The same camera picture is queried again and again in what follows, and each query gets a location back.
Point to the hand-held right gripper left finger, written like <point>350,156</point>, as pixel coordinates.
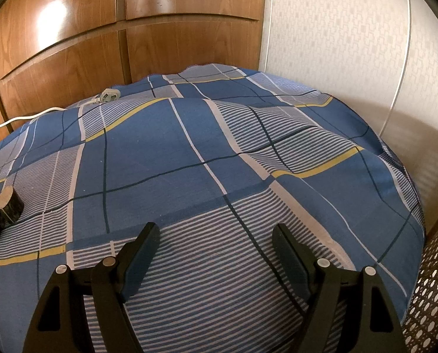
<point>140,261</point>

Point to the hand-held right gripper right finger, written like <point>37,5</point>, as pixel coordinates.
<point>289,261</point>

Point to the blue plaid blanket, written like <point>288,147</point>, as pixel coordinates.
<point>149,136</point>

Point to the brown woven rattan chair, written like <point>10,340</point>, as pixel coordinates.
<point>432,301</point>

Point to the brown wooden wardrobe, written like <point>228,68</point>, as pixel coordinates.
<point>75,62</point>

